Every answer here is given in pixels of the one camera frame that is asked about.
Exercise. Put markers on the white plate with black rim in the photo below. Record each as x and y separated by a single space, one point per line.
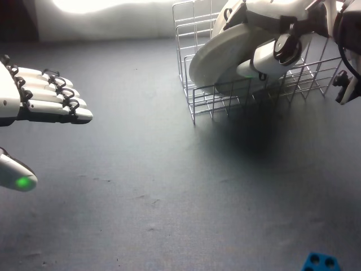
214 62
307 49

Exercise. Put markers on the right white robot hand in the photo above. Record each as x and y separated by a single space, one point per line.
270 11

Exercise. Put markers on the white backdrop sheet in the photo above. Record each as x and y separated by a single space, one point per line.
112 22

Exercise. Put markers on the grey table cloth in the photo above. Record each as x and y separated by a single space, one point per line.
141 197

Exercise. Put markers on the blue block with holes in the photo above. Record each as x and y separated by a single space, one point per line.
308 266

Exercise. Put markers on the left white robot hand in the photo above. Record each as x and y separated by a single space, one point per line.
8 98

